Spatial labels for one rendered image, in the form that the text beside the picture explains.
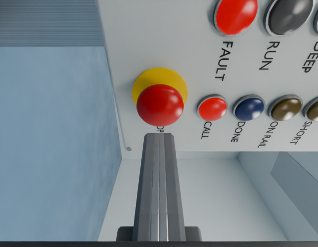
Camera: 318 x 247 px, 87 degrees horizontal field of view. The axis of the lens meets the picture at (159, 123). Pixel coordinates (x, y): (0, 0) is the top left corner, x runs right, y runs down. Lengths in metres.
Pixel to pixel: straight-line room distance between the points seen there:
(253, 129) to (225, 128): 0.03
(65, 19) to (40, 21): 0.03
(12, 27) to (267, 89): 0.27
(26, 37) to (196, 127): 0.21
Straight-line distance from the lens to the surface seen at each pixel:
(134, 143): 0.21
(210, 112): 0.17
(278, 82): 0.19
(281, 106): 0.20
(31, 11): 0.24
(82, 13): 0.22
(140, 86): 0.16
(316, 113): 0.23
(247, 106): 0.18
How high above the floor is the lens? 0.94
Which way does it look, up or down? level
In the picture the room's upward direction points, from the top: 90 degrees clockwise
